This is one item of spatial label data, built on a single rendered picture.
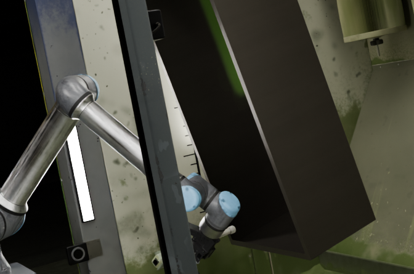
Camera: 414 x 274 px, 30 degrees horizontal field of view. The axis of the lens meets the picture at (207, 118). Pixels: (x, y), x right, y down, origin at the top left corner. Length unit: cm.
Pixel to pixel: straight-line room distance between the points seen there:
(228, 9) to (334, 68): 169
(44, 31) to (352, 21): 156
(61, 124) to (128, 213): 104
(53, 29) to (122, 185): 82
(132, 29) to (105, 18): 206
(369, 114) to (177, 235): 276
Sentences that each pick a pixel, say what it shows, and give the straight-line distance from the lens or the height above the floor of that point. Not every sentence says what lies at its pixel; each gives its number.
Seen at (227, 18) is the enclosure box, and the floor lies 141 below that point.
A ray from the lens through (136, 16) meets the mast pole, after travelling 177.
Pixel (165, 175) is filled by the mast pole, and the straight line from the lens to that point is 177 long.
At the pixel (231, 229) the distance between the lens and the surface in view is 325.
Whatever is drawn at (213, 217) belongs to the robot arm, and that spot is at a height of 72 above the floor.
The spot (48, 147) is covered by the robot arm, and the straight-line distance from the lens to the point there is 292.
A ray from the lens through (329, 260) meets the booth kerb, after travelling 429.
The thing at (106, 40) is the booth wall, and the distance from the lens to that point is 380.
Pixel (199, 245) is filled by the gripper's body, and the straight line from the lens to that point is 290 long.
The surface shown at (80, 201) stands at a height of 75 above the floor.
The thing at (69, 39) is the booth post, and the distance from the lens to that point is 375.
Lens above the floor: 121
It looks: 3 degrees down
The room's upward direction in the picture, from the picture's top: 11 degrees counter-clockwise
